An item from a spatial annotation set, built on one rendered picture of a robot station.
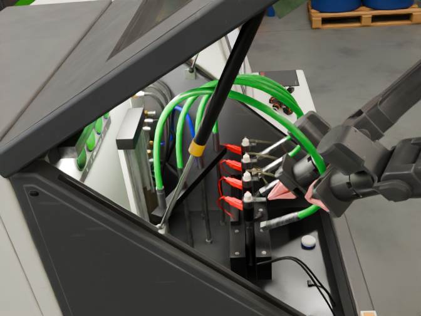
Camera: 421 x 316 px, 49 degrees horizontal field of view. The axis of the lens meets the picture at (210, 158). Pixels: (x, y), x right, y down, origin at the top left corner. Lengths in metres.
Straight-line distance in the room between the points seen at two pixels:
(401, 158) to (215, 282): 0.33
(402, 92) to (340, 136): 0.27
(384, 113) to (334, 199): 0.22
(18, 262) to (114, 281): 0.15
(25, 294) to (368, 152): 0.58
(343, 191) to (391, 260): 1.78
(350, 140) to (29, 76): 0.53
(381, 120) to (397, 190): 0.28
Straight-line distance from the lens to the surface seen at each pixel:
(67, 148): 0.72
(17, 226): 0.73
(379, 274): 2.48
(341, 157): 0.72
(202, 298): 0.77
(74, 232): 0.71
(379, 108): 0.95
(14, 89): 0.80
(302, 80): 1.96
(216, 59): 1.28
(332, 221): 1.28
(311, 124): 0.95
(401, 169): 0.68
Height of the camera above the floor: 1.79
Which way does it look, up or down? 33 degrees down
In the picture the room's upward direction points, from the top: 6 degrees counter-clockwise
